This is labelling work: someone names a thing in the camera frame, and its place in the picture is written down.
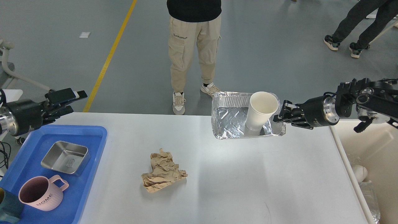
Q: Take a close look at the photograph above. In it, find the aluminium foil tray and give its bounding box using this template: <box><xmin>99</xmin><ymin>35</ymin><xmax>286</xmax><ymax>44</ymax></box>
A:
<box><xmin>211</xmin><ymin>91</ymin><xmax>286</xmax><ymax>139</ymax></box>

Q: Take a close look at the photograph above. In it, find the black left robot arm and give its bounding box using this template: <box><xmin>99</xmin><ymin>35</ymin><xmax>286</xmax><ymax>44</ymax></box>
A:
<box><xmin>0</xmin><ymin>88</ymin><xmax>88</xmax><ymax>137</ymax></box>

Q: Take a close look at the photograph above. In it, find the blue plastic tray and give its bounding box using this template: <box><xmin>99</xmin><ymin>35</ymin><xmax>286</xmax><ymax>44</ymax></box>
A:
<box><xmin>1</xmin><ymin>125</ymin><xmax>108</xmax><ymax>224</ymax></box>

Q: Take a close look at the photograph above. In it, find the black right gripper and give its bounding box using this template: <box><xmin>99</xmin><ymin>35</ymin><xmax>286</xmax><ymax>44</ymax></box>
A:
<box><xmin>273</xmin><ymin>96</ymin><xmax>340</xmax><ymax>129</ymax></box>

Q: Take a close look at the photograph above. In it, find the clear plastic bottle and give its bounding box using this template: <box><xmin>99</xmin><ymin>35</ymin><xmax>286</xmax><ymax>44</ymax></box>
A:
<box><xmin>358</xmin><ymin>181</ymin><xmax>381</xmax><ymax>224</ymax></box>

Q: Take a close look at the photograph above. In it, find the grey chair base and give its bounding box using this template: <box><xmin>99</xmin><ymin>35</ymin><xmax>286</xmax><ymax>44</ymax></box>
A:
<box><xmin>0</xmin><ymin>39</ymin><xmax>52</xmax><ymax>92</ymax></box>

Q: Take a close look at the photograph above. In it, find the white paper cup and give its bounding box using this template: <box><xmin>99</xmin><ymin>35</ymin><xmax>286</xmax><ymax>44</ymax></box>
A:
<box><xmin>245</xmin><ymin>91</ymin><xmax>280</xmax><ymax>131</ymax></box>

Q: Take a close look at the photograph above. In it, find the person in beige trousers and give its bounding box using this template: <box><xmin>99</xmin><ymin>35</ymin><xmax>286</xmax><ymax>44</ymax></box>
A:
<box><xmin>166</xmin><ymin>0</ymin><xmax>222</xmax><ymax>115</ymax></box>

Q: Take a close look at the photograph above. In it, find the square steel tray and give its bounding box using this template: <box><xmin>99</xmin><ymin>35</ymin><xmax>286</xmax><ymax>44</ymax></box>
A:
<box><xmin>41</xmin><ymin>141</ymin><xmax>90</xmax><ymax>176</ymax></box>

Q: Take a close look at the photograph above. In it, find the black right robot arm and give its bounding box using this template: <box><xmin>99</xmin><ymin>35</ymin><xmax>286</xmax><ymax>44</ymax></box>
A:
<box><xmin>273</xmin><ymin>78</ymin><xmax>398</xmax><ymax>133</ymax></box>

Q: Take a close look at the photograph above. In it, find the beige plastic bin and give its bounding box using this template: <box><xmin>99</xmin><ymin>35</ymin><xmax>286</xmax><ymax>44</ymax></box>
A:
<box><xmin>330</xmin><ymin>119</ymin><xmax>398</xmax><ymax>224</ymax></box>

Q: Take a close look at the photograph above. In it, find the brown paper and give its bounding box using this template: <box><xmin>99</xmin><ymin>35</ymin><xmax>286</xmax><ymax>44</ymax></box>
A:
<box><xmin>141</xmin><ymin>148</ymin><xmax>188</xmax><ymax>193</ymax></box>

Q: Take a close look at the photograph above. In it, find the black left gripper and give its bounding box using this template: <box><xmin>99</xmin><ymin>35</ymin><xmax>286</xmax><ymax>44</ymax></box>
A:
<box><xmin>1</xmin><ymin>88</ymin><xmax>88</xmax><ymax>137</ymax></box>

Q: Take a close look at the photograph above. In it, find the white side table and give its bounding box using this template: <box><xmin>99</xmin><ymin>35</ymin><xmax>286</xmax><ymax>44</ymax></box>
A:
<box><xmin>0</xmin><ymin>89</ymin><xmax>25</xmax><ymax>146</ymax></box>

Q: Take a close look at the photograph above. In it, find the bystander in dark trousers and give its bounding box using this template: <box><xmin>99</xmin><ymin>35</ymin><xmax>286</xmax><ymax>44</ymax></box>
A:
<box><xmin>323</xmin><ymin>0</ymin><xmax>398</xmax><ymax>58</ymax></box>

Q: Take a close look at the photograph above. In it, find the pink ribbed mug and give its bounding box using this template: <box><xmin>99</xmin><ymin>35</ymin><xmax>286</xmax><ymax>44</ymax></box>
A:
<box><xmin>18</xmin><ymin>175</ymin><xmax>69</xmax><ymax>211</ymax></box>

